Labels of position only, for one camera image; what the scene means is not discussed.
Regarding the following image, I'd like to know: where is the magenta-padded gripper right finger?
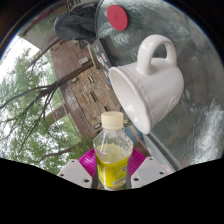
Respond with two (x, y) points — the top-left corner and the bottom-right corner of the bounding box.
(127, 148), (168, 190)

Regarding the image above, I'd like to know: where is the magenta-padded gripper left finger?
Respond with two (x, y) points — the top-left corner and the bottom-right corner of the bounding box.
(57, 148), (99, 190)

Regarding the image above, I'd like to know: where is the clear bottle with yellow label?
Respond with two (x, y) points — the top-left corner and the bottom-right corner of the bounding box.
(93, 111), (134, 191)

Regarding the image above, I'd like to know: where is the grey laptop with stickers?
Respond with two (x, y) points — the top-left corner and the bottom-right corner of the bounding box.
(143, 132), (178, 175)

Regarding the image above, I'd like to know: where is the white ceramic mug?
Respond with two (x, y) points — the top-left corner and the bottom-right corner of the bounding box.
(108, 34), (185, 135)

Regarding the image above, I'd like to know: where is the dark-trunked tree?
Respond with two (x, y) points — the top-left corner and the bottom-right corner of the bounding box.
(0, 39), (96, 161)

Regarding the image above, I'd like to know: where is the black jacket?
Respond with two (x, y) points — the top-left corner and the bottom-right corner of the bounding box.
(53, 4), (100, 43)

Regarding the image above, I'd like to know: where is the flat round red coaster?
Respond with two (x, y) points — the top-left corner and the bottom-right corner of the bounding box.
(106, 4), (129, 32)

